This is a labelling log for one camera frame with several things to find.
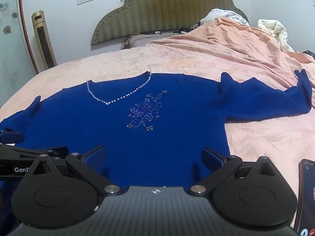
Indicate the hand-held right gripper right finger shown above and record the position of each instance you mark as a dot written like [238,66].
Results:
[211,158]

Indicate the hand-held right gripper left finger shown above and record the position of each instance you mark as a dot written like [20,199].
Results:
[96,157]

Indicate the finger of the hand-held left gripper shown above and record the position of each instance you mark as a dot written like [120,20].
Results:
[22,153]
[11,137]

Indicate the blue beaded sweater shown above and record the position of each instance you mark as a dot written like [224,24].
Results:
[137,142]

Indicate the dark clothes pile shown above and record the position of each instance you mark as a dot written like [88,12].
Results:
[190,28]

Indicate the pale pink plush blanket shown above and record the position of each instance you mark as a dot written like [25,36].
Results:
[265,140]

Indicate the frosted floral glass door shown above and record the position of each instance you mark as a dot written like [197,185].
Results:
[12,44]

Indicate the black smartphone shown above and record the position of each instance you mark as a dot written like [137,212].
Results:
[307,196]

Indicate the gold tower air conditioner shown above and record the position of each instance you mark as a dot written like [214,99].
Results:
[43,39]

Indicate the cream quilt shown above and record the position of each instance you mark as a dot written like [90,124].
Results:
[275,29]

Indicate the white quilt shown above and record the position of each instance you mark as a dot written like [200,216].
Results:
[228,14]

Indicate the olive padded headboard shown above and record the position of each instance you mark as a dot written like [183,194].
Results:
[160,7]

